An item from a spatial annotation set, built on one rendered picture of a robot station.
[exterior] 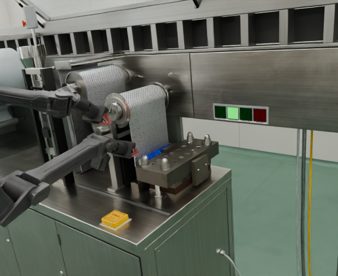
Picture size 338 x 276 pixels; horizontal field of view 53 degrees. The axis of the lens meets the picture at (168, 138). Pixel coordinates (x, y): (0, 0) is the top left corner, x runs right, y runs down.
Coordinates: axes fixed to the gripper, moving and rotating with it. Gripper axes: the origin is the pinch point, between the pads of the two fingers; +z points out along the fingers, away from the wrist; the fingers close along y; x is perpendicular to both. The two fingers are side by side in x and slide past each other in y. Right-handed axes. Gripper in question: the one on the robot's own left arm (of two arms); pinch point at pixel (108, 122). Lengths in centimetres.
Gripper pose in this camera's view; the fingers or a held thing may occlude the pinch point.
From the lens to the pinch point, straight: 138.4
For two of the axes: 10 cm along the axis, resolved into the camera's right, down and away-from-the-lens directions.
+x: 3.0, -9.2, 2.4
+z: 5.0, 3.7, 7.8
